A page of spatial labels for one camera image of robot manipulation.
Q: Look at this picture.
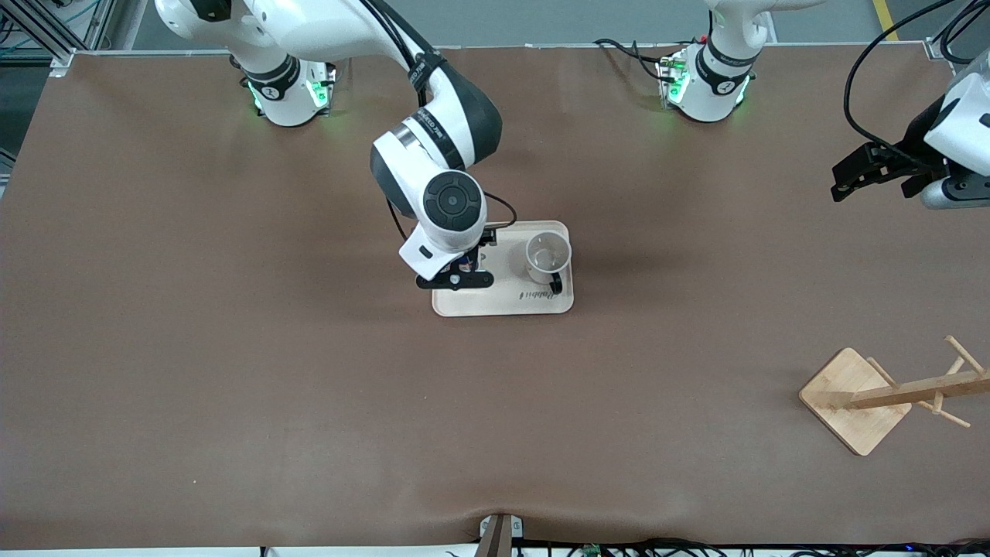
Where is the wooden mug rack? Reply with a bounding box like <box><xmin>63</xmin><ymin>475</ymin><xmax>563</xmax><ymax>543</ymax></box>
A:
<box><xmin>798</xmin><ymin>335</ymin><xmax>990</xmax><ymax>457</ymax></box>

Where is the white mug black handle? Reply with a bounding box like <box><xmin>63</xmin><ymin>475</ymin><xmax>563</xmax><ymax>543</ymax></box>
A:
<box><xmin>525</xmin><ymin>231</ymin><xmax>574</xmax><ymax>296</ymax></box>

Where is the black left base cable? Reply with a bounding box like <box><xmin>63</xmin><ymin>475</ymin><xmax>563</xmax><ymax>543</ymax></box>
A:
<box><xmin>594</xmin><ymin>37</ymin><xmax>667</xmax><ymax>83</ymax></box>

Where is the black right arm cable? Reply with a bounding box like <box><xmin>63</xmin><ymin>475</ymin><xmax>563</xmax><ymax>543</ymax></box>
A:
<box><xmin>360</xmin><ymin>0</ymin><xmax>519</xmax><ymax>242</ymax></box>

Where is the white rabbit print tray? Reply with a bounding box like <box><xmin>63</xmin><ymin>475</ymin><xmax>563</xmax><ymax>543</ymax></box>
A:
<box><xmin>432</xmin><ymin>220</ymin><xmax>575</xmax><ymax>318</ymax></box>

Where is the aluminium frame post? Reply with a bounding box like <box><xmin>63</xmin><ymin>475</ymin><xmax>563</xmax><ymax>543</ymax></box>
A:
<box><xmin>924</xmin><ymin>0</ymin><xmax>990</xmax><ymax>60</ymax></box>
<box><xmin>0</xmin><ymin>0</ymin><xmax>118</xmax><ymax>77</ymax></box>

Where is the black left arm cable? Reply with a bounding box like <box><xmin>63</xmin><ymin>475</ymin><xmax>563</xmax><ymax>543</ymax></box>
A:
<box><xmin>842</xmin><ymin>0</ymin><xmax>990</xmax><ymax>168</ymax></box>

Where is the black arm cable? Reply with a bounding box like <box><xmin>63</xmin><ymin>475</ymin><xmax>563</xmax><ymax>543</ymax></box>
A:
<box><xmin>360</xmin><ymin>0</ymin><xmax>519</xmax><ymax>242</ymax></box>
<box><xmin>842</xmin><ymin>0</ymin><xmax>990</xmax><ymax>168</ymax></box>

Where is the metal table edge bracket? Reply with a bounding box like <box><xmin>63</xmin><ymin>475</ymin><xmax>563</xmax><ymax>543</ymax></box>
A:
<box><xmin>478</xmin><ymin>512</ymin><xmax>525</xmax><ymax>557</ymax></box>

